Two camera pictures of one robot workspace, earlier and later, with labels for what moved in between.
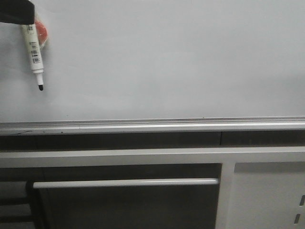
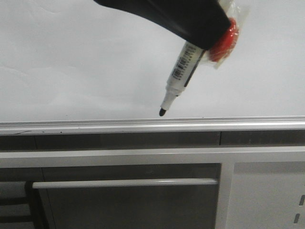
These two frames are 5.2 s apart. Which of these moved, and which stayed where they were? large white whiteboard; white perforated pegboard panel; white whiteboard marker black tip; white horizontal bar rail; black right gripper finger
Moved: black right gripper finger; white whiteboard marker black tip
Stayed: large white whiteboard; white perforated pegboard panel; white horizontal bar rail
